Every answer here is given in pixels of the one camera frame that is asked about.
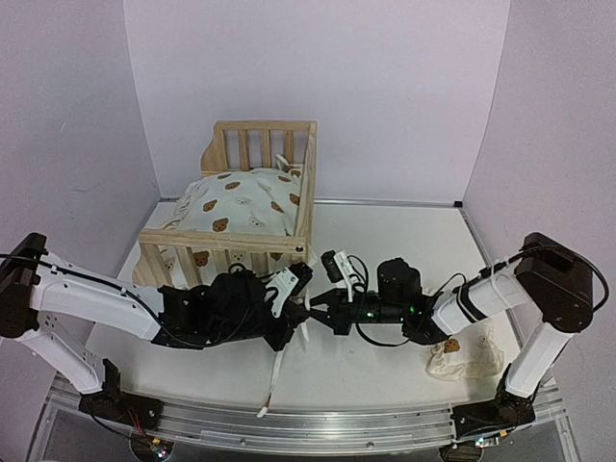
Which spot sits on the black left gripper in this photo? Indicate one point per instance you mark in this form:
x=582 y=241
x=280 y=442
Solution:
x=295 y=315

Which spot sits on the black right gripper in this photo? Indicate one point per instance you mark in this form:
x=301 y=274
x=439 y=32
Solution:
x=338 y=319

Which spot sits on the bear print cream cushion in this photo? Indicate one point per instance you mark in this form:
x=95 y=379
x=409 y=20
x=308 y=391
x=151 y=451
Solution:
x=263 y=201

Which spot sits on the wooden pet bed frame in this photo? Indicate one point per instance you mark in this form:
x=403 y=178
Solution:
x=236 y=145

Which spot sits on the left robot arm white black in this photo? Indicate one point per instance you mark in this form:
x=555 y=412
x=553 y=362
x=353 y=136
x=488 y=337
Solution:
x=37 y=287

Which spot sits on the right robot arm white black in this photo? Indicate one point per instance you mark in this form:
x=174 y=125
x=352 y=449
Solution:
x=555 y=281

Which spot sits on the small bear print pillow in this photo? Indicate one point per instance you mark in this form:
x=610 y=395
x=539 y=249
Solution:
x=471 y=353

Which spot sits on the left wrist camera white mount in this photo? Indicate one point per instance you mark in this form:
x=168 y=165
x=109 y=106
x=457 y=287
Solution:
x=288 y=282

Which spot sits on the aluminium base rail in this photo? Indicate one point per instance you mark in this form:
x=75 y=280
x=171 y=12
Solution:
x=318 y=412

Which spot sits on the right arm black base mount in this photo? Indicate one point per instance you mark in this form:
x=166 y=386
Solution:
x=504 y=412

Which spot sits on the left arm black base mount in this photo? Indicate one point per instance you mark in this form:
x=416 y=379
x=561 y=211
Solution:
x=114 y=405

